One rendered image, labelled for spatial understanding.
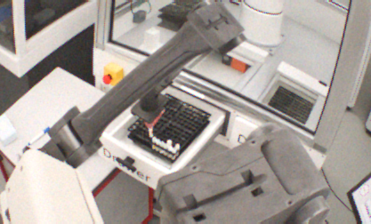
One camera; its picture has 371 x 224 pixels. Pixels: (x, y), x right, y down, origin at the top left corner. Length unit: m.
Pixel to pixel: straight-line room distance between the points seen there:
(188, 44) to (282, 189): 0.44
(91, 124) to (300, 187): 0.54
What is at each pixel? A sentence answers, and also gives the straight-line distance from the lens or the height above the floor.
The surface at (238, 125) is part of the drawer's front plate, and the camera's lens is 1.40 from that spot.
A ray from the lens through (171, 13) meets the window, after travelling 1.36.
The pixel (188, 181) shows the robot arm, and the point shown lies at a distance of 0.30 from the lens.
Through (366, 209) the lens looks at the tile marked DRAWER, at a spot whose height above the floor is 1.00.
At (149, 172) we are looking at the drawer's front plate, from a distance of 1.25.
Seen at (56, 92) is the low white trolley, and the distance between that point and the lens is 1.75.
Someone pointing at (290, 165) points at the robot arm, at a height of 1.63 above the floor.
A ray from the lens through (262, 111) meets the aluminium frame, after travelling 1.35.
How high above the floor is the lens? 1.84
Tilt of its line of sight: 41 degrees down
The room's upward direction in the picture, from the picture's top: 7 degrees clockwise
